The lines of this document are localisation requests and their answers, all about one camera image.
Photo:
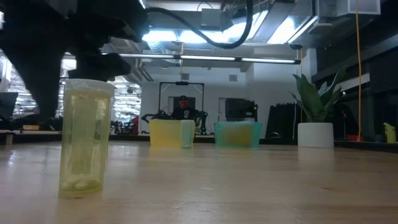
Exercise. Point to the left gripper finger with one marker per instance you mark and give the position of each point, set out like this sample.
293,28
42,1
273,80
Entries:
102,67

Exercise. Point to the white ball bottom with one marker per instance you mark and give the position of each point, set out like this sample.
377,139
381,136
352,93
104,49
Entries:
85,140

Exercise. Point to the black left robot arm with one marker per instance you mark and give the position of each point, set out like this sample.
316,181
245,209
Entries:
31,62

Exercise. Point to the black background robot arm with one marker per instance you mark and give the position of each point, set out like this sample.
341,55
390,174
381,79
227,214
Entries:
155,116
202,121

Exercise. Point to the yellow translucent plastic bin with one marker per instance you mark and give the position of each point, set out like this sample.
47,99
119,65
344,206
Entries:
164,133

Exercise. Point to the teal translucent plastic bin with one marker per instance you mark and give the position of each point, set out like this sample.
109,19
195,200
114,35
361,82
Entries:
237,135

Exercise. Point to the red chair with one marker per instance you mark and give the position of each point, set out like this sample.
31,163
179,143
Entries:
134,124

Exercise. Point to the person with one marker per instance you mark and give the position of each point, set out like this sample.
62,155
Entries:
185,112

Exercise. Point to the dark monitor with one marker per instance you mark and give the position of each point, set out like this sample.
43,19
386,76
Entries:
7,104

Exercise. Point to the long ceiling light bar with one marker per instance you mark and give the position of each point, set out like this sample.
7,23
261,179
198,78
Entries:
205,58

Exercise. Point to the green plant in white pot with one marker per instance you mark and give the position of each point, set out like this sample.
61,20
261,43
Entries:
315,135

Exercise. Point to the red box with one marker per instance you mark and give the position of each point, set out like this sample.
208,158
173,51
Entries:
354,137

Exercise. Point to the yellow-green drink bottle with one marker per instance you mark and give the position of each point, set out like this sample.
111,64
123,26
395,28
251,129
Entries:
390,133

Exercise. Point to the black rectangular gantry frame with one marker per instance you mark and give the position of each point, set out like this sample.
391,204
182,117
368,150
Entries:
182,83

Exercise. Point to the black security camera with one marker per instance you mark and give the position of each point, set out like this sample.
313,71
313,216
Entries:
295,46

